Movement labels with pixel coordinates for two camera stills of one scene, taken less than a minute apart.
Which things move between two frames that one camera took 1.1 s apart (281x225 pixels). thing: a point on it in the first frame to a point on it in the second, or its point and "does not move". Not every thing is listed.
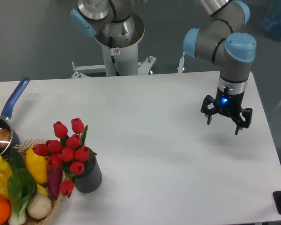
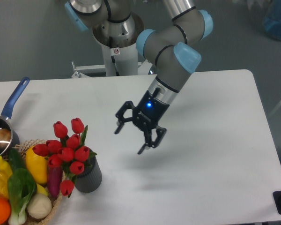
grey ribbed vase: (91, 179) does not move
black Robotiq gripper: (229, 105) to (150, 108)
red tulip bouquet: (70, 153) does not move
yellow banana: (41, 190) does not move
